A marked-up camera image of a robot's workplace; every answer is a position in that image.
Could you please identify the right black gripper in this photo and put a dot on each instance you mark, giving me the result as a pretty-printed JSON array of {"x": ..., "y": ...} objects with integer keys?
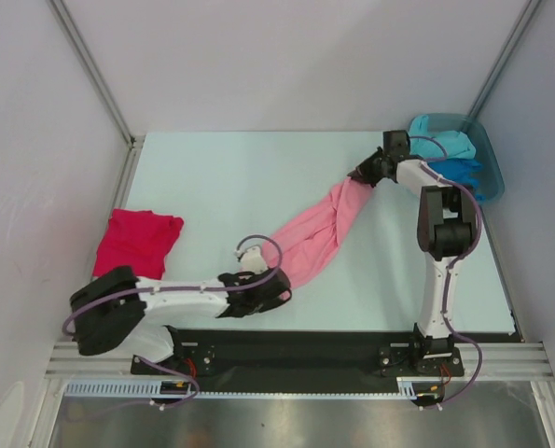
[{"x": 367, "y": 168}]

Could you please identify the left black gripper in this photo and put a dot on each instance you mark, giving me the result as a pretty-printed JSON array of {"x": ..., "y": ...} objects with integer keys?
[{"x": 267, "y": 305}]

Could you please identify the pink t shirt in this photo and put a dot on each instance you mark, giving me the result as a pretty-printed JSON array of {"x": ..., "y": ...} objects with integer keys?
[{"x": 306, "y": 244}]

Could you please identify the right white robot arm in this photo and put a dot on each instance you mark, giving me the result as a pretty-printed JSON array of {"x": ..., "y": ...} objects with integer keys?
[{"x": 448, "y": 231}]

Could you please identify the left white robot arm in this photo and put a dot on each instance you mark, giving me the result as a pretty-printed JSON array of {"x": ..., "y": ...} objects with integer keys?
[{"x": 120, "y": 311}]

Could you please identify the light blue t shirt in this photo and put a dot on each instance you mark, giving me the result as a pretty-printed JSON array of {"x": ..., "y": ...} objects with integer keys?
[{"x": 448, "y": 144}]

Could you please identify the dark blue t shirt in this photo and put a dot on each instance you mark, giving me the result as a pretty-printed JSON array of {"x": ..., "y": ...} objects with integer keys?
[{"x": 461, "y": 171}]

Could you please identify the teal plastic bin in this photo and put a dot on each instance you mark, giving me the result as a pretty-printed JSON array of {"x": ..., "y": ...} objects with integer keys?
[{"x": 491, "y": 181}]

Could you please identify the red folded t shirt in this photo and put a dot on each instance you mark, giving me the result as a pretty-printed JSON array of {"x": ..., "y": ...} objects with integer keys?
[{"x": 139, "y": 239}]

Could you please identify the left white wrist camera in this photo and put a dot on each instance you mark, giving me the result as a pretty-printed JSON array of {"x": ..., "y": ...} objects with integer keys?
[{"x": 251, "y": 260}]

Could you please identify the right aluminium frame post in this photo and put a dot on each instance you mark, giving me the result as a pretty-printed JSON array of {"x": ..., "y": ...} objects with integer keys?
[{"x": 509, "y": 49}]

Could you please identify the aluminium frame post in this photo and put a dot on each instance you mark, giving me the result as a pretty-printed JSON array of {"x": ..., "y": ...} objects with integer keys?
[
  {"x": 64, "y": 17},
  {"x": 509, "y": 49}
]

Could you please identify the left aluminium frame post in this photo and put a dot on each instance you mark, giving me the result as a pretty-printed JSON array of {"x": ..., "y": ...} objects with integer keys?
[{"x": 64, "y": 17}]

